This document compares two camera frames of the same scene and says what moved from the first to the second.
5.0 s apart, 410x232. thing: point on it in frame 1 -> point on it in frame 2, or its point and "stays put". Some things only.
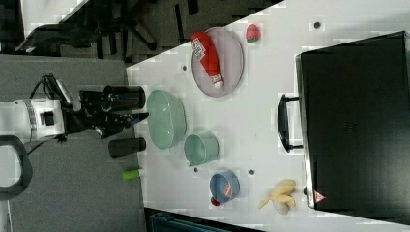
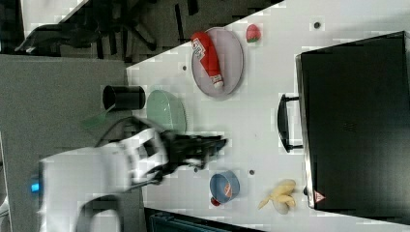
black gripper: x=95 y=112 -> x=190 y=150
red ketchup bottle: x=204 y=52 stays put
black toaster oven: x=354 y=118 stays put
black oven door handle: x=283 y=122 stays put
